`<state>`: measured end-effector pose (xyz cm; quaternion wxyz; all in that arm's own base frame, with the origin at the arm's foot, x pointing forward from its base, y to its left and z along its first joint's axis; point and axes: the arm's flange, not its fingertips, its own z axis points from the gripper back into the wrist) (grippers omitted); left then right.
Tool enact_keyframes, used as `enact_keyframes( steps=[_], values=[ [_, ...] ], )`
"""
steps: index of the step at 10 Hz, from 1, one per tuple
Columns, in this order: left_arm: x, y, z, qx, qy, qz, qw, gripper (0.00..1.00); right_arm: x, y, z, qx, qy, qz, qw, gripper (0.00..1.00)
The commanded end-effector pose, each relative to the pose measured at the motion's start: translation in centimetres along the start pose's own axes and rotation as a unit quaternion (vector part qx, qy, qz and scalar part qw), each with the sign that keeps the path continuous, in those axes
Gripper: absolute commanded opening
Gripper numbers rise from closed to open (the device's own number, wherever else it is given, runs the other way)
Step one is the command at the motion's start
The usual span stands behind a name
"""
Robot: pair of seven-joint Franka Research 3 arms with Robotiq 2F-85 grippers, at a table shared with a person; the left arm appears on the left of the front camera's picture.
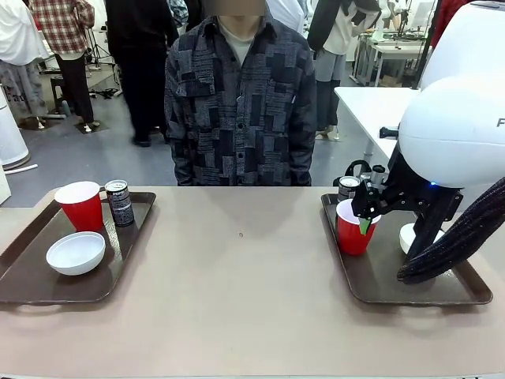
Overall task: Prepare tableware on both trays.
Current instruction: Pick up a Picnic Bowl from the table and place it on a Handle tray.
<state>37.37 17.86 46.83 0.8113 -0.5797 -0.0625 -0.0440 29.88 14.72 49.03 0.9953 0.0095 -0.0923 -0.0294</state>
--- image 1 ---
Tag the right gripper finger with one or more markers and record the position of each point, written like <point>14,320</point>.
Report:
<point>365,201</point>
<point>380,207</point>

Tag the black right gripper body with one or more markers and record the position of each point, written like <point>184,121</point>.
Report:
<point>402,199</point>

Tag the red plastic cup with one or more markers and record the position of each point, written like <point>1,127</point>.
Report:
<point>83,215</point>
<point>351,237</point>

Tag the white bowl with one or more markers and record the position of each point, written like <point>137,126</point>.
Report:
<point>406,239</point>
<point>77,254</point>

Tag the black drink can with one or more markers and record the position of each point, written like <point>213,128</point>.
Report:
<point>120,205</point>
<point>347,189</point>

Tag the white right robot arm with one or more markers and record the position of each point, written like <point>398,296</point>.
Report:
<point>453,138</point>

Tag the brown serving tray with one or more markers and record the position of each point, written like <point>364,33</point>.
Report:
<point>378,276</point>
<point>118,256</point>

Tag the white folding table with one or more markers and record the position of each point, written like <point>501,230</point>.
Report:
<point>363,106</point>

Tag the person in patchwork shirt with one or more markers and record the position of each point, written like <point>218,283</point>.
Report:
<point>236,118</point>

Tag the black slanted pole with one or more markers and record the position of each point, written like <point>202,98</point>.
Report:
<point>425,43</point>

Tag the figure in white top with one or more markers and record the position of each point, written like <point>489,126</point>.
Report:
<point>339,35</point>

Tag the person in red jacket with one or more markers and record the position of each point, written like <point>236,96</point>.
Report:
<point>444,19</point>

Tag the person in black clothes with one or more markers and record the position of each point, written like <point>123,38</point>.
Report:
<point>138,39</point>

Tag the dark wooden stool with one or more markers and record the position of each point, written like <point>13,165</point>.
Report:
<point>57,81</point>

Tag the white tube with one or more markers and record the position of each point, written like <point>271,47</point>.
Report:
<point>21,167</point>

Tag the figure in red plaid shirt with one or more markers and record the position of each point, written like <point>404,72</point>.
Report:
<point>63,23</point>

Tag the white cylindrical appliance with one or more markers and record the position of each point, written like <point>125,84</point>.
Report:
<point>12,134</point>

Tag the white cabinet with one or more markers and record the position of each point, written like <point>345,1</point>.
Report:
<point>4,189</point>

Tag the figure in white shirt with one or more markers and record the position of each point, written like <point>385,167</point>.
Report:
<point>16,35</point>

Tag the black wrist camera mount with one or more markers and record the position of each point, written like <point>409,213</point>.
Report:
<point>434,221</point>

